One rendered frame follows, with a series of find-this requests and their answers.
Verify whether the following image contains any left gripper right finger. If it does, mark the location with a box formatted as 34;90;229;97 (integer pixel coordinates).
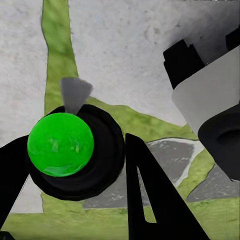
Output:
124;133;210;240

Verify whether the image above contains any insectifuge atomizer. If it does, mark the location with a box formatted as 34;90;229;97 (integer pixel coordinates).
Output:
25;77;126;202

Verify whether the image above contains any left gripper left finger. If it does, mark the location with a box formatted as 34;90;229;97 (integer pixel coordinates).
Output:
0;135;30;230

